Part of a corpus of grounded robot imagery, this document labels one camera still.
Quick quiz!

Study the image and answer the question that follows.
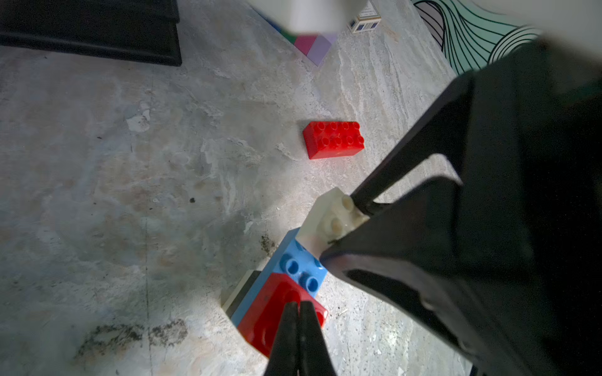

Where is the red square lego brick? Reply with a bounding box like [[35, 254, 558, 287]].
[[237, 274, 329, 358]]

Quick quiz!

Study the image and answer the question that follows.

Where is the cream square lego brick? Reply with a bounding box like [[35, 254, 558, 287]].
[[296, 187, 369, 259], [220, 269, 257, 311]]

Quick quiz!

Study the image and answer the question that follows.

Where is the playing card box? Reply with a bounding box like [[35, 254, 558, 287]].
[[348, 1, 382, 34]]

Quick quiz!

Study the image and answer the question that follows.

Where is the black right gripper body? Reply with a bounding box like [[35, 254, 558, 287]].
[[456, 42, 601, 375]]

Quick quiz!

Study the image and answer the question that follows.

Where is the light blue long lego brick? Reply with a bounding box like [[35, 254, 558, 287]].
[[222, 228, 328, 327]]

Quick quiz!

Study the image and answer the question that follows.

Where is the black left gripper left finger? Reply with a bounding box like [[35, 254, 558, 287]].
[[264, 302, 299, 376]]

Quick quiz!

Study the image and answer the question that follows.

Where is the red long lego brick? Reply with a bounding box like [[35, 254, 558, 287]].
[[303, 122, 365, 160]]

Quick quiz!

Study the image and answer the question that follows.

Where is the green long lego brick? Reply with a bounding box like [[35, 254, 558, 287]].
[[281, 30, 297, 44]]

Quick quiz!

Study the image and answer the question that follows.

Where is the black square lego brick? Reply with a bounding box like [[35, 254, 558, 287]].
[[225, 269, 264, 321]]

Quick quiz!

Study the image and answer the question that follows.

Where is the lilac square lego brick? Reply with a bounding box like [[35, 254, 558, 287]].
[[307, 33, 338, 66]]

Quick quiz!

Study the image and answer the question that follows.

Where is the magenta square lego brick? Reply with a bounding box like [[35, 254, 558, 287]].
[[294, 35, 318, 56]]

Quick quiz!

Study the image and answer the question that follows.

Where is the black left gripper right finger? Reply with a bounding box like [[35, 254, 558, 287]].
[[299, 301, 336, 376]]

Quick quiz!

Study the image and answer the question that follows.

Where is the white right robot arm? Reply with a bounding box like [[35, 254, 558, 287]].
[[299, 1, 601, 375]]

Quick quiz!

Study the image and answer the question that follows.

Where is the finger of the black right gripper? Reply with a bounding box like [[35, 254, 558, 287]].
[[320, 176, 517, 375], [351, 75, 473, 216]]

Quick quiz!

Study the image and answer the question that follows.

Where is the black green chessboard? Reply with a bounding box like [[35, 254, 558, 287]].
[[1, 0, 182, 67]]

